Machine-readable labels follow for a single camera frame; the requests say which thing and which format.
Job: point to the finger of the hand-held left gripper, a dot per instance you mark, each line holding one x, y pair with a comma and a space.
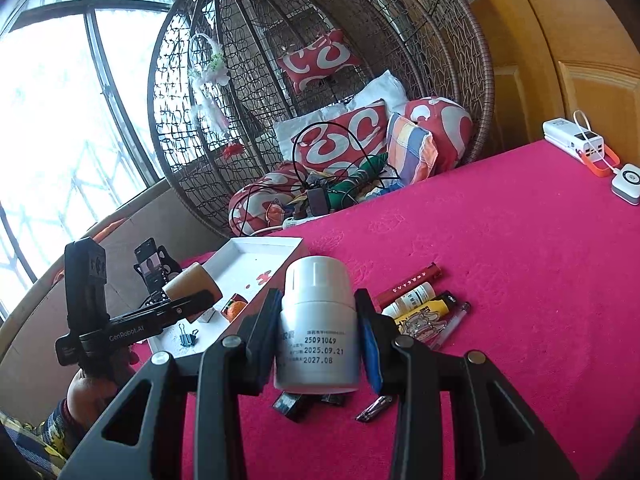
150, 322

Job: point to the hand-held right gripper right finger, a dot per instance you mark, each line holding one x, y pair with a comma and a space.
370, 355

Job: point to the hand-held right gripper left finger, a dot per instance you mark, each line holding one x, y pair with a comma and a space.
265, 340

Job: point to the white cartoon figure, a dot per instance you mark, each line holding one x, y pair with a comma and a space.
417, 327

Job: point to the white pill bottle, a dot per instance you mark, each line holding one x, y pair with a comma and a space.
317, 320

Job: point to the brown packing tape roll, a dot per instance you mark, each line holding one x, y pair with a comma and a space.
192, 280

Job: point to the yellow lighter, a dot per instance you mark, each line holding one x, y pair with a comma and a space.
435, 307

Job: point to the white cardboard tray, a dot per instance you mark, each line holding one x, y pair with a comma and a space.
250, 260

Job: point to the long red box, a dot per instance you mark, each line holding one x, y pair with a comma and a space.
410, 282

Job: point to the clear black pen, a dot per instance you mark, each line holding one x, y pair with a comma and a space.
452, 322

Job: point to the person's left forearm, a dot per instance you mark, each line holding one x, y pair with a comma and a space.
45, 440

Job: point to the person's left hand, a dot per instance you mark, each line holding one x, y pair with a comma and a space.
90, 395

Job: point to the black binder clip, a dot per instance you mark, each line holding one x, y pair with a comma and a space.
186, 339

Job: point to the small tangerine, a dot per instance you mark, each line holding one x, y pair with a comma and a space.
236, 311

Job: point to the metal nail clipper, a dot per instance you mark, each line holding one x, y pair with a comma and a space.
375, 408

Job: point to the small dark object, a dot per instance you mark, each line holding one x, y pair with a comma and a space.
290, 405
334, 400

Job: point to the smartphone on black stand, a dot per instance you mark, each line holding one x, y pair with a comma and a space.
170, 265

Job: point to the white bottle yellow label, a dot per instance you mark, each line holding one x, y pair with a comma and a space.
412, 300

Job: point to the brown cardboard sheet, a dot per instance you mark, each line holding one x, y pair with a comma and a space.
165, 210

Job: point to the white power strip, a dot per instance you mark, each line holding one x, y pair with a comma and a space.
297, 222

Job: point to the red white rolled blanket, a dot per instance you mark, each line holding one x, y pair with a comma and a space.
260, 200

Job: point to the dark power adapter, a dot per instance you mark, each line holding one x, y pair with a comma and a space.
317, 202

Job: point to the pink tablecloth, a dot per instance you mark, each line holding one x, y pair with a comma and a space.
500, 270

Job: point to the window with metal grille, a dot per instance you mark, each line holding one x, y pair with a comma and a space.
60, 110

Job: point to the green cloth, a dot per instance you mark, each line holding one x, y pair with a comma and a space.
360, 177

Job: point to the red flower ornament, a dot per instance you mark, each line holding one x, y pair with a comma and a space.
233, 151

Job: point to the striped colourful cushion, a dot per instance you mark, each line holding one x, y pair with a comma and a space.
410, 147

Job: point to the square red white cushion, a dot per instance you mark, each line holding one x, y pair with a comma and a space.
345, 135

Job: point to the round red white cushion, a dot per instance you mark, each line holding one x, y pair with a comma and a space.
445, 130

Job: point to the white feather dreamcatcher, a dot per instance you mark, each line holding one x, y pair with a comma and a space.
207, 80

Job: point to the white pillow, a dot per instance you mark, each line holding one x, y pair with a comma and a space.
380, 90

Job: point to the small red white cushion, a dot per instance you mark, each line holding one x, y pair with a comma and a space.
320, 60

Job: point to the white power bank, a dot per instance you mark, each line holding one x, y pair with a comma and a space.
572, 137

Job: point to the small white square device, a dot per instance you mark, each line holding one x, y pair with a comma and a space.
627, 182

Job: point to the wicker hanging chair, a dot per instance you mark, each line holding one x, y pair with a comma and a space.
350, 10

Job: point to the wooden panelled wardrobe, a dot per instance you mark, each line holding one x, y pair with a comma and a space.
590, 35

